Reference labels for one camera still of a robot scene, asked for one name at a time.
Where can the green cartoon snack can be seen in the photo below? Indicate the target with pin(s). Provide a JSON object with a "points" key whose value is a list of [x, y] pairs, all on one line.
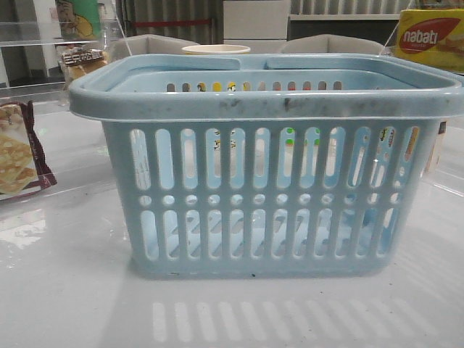
{"points": [[79, 19]]}

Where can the grey armchair left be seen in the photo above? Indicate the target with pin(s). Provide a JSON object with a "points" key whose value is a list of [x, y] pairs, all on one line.
{"points": [[147, 44]]}

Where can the maroon cracker snack bag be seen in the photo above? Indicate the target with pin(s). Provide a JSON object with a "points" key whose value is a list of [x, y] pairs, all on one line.
{"points": [[24, 170]]}

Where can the yellow nabati wafer box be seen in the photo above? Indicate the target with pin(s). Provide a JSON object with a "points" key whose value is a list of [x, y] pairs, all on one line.
{"points": [[431, 37]]}

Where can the grey armchair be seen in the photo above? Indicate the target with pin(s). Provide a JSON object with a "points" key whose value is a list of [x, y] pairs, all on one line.
{"points": [[147, 44], [329, 43]]}

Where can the clear acrylic display shelf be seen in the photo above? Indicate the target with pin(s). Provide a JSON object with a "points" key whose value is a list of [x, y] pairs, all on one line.
{"points": [[31, 59]]}

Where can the grey armchair right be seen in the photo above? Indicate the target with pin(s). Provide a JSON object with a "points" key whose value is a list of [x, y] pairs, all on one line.
{"points": [[329, 43]]}

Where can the bread slice package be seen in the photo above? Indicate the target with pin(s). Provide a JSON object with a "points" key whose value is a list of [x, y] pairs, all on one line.
{"points": [[77, 62]]}

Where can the light blue plastic basket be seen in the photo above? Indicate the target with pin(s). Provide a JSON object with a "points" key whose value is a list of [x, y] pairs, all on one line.
{"points": [[267, 164]]}

